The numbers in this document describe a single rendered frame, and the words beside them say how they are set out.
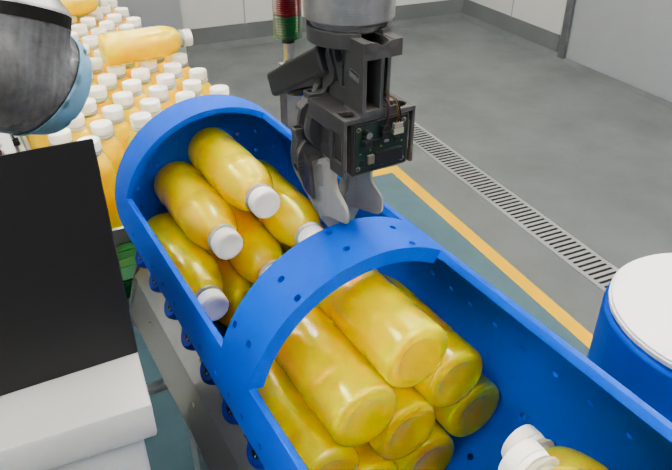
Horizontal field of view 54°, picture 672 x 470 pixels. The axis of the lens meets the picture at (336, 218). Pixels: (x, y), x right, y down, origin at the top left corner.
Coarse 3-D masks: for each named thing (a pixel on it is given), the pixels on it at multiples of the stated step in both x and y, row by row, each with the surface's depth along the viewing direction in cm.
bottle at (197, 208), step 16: (160, 176) 94; (176, 176) 92; (192, 176) 92; (160, 192) 93; (176, 192) 89; (192, 192) 88; (208, 192) 88; (176, 208) 88; (192, 208) 85; (208, 208) 85; (224, 208) 86; (192, 224) 85; (208, 224) 84; (224, 224) 83; (192, 240) 86; (208, 240) 83
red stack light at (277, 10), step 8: (272, 0) 140; (280, 0) 138; (288, 0) 138; (296, 0) 139; (272, 8) 141; (280, 8) 139; (288, 8) 139; (296, 8) 140; (280, 16) 140; (288, 16) 140
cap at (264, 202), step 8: (256, 192) 82; (264, 192) 82; (272, 192) 82; (248, 200) 83; (256, 200) 82; (264, 200) 82; (272, 200) 83; (256, 208) 82; (264, 208) 83; (272, 208) 84; (264, 216) 83
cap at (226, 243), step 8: (216, 232) 83; (224, 232) 82; (232, 232) 82; (216, 240) 82; (224, 240) 82; (232, 240) 83; (240, 240) 83; (216, 248) 82; (224, 248) 83; (232, 248) 83; (240, 248) 84; (224, 256) 83; (232, 256) 84
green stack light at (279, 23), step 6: (276, 18) 141; (282, 18) 140; (288, 18) 140; (294, 18) 141; (300, 18) 142; (276, 24) 142; (282, 24) 141; (288, 24) 141; (294, 24) 141; (300, 24) 143; (276, 30) 142; (282, 30) 142; (288, 30) 141; (294, 30) 142; (300, 30) 143; (276, 36) 143; (282, 36) 142; (288, 36) 142; (294, 36) 143; (300, 36) 144
